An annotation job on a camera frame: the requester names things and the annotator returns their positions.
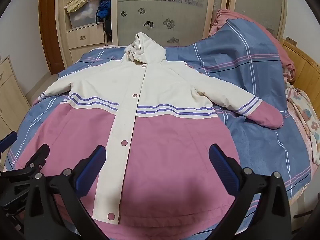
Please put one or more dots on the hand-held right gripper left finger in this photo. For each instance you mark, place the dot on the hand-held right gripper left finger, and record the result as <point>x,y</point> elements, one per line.
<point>91,165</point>

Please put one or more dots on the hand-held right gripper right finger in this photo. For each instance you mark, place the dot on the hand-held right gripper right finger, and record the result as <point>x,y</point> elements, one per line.
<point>222,166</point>

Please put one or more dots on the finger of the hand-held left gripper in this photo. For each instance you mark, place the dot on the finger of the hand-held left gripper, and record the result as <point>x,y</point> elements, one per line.
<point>8,140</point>
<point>40,155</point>

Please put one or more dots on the pink and cream hooded jacket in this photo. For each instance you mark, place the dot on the pink and cream hooded jacket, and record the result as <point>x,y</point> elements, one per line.
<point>160,135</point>

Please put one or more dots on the light wood cabinet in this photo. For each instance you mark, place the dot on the light wood cabinet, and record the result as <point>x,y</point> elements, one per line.
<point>11,97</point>

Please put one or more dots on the floral blanket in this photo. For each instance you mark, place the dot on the floral blanket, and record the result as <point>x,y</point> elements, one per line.
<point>303,115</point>

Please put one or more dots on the blue plaid quilt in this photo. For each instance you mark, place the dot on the blue plaid quilt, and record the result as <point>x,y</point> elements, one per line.
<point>252,62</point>

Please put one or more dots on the small wardrobe drawer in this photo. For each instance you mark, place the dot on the small wardrobe drawer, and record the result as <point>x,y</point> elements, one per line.
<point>87,53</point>

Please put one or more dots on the brown wooden door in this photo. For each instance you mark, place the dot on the brown wooden door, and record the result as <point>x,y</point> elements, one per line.
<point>48,30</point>

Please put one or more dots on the large wardrobe drawer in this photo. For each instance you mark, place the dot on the large wardrobe drawer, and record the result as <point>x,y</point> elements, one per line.
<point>85,36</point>

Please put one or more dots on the wooden headboard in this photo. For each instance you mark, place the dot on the wooden headboard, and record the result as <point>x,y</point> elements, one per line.
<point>306,65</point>

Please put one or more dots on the light wood wardrobe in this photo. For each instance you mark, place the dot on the light wood wardrobe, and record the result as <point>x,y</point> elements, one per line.
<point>62,17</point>

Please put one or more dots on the translucent storage box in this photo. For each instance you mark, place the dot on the translucent storage box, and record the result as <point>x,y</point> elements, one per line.
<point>82,18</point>

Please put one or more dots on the beige crumpled cloth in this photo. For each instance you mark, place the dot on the beige crumpled cloth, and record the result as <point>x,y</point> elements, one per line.
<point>77,1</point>

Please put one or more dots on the dark blue garment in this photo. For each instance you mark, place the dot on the dark blue garment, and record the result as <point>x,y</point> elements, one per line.
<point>103,10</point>

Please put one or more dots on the frosted flower-print sliding door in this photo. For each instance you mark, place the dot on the frosted flower-print sliding door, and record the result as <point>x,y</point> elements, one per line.
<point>162,10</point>

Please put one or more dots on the plain frosted sliding door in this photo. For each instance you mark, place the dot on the plain frosted sliding door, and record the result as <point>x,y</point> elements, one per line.
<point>257,2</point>

